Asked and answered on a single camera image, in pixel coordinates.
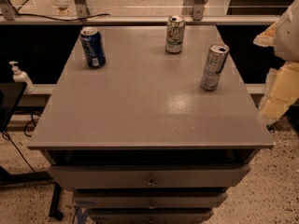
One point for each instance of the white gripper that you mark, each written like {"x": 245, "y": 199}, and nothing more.
{"x": 288, "y": 34}

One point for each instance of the silver redbull can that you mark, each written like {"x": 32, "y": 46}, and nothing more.
{"x": 215, "y": 61}

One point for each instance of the green white soda can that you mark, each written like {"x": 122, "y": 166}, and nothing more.
{"x": 174, "y": 34}

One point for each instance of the blue pepsi can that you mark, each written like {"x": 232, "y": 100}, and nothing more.
{"x": 91, "y": 41}

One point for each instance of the top grey drawer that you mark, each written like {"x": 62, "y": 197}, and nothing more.
{"x": 149, "y": 176}

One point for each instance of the grey drawer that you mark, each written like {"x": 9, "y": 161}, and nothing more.
{"x": 149, "y": 176}
{"x": 150, "y": 200}
{"x": 147, "y": 216}

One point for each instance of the bottom grey drawer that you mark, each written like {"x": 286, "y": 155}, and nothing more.
{"x": 147, "y": 216}

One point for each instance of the middle grey drawer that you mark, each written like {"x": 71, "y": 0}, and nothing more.
{"x": 150, "y": 200}

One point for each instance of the white pump dispenser bottle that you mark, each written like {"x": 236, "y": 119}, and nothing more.
{"x": 21, "y": 76}

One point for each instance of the metal rail frame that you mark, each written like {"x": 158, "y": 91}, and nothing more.
{"x": 106, "y": 12}

